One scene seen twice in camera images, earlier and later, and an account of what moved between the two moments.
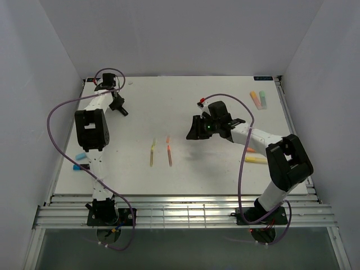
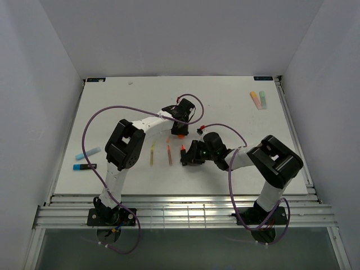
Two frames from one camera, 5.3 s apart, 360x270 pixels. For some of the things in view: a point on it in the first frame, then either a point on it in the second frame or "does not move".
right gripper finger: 197,130 to 190,157
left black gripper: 119,107 to 179,130
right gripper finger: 207,134 to 200,161
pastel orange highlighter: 256,99 does not move
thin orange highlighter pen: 170,160 does not move
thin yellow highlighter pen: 151,156 does not move
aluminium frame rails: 180,211 does not move
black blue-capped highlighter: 85,166 does not move
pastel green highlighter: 262,95 does not move
